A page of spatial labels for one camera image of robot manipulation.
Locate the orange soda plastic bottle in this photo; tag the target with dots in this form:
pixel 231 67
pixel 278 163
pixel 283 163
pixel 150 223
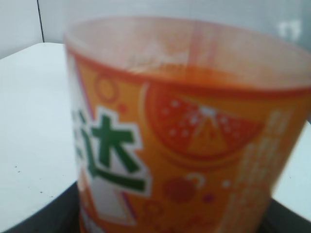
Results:
pixel 181 126

